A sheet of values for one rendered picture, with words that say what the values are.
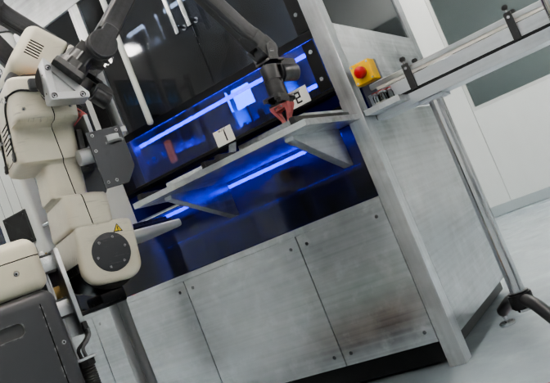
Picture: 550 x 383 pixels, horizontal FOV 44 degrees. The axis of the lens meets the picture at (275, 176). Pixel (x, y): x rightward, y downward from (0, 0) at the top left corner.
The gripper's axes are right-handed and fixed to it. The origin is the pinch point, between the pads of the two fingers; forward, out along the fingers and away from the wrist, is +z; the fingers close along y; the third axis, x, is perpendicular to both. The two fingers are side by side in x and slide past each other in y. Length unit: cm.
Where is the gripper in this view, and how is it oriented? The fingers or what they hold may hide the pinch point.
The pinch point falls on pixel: (288, 124)
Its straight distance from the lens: 210.0
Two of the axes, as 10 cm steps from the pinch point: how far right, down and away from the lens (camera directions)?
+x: -8.0, 3.6, 4.9
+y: 5.1, -0.2, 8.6
